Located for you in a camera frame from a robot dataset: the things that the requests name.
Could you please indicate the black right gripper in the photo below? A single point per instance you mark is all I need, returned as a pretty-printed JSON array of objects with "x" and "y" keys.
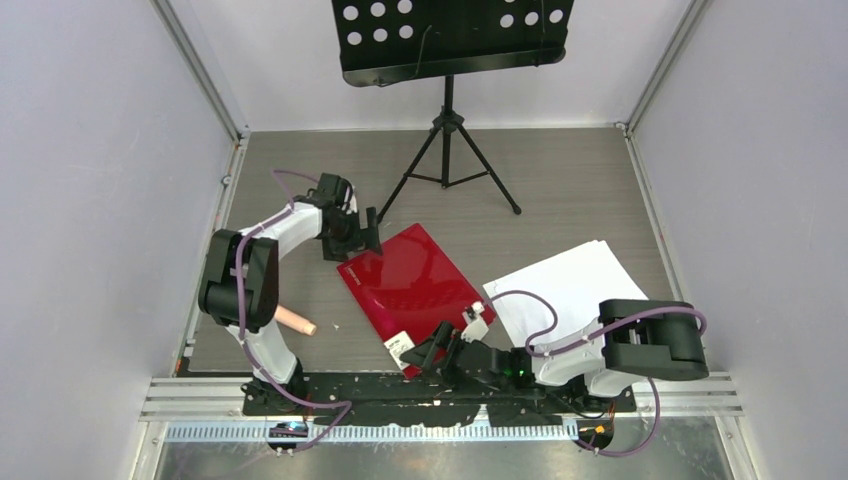
[{"x": 425, "y": 355}]

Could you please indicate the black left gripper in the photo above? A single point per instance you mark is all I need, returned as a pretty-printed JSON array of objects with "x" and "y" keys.
[{"x": 361, "y": 239}]

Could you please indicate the red plastic folder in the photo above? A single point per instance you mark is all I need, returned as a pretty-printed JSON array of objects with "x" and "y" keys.
[{"x": 412, "y": 287}]

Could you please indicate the pink plastic cylinder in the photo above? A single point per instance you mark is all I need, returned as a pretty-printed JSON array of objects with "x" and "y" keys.
[{"x": 294, "y": 321}]

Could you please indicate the stack of white paper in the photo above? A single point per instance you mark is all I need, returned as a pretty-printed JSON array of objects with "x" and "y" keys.
[{"x": 573, "y": 282}]

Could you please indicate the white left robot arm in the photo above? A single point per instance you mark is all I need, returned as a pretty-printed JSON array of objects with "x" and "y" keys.
[{"x": 239, "y": 287}]

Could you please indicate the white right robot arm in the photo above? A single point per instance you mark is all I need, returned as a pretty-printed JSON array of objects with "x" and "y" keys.
[{"x": 629, "y": 340}]

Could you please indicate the white barcode label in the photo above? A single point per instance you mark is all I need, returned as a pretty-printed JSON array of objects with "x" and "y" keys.
[{"x": 398, "y": 345}]

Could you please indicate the black music stand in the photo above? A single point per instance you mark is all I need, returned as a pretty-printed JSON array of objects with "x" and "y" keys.
[{"x": 383, "y": 43}]

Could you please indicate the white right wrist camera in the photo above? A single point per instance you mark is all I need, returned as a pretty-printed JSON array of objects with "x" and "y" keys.
[{"x": 476, "y": 326}]

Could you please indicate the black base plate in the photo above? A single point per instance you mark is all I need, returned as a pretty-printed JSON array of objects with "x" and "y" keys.
[{"x": 384, "y": 399}]

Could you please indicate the aluminium frame rail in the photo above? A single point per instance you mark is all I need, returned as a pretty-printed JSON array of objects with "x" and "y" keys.
[{"x": 296, "y": 432}]

